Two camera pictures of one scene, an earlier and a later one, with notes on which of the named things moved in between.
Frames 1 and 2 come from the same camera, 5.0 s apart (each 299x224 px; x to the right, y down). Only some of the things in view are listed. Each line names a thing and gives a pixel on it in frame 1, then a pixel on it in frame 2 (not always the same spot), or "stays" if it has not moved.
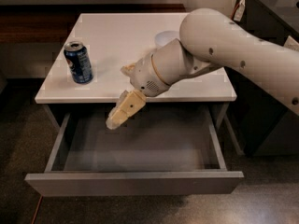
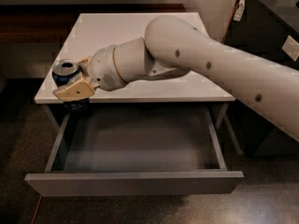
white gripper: (146, 75) -> (102, 67)
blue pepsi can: (78, 60) -> (64, 69)
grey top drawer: (156, 150) stays
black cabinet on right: (270, 128) stays
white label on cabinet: (291, 43) stays
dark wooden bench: (52, 23) stays
